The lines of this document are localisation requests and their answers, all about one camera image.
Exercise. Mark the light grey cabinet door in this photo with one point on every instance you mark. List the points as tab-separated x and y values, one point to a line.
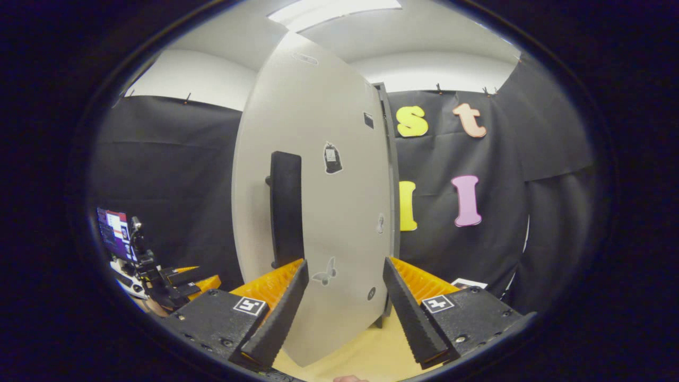
329	212

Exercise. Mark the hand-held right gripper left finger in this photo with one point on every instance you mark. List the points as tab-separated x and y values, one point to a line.
281	318

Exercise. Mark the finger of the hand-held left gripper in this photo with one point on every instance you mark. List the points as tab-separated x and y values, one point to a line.
183	276
191	291

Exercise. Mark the computer monitor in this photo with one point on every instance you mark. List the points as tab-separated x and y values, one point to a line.
114	233

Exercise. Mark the dark grey cabinet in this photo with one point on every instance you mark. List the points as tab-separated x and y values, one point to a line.
395	201

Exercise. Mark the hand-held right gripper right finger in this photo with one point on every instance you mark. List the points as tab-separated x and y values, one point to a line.
408	313

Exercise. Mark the black backdrop cloth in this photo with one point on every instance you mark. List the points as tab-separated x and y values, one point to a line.
175	185

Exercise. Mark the long ceiling light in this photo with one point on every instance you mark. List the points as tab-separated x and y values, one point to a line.
334	11

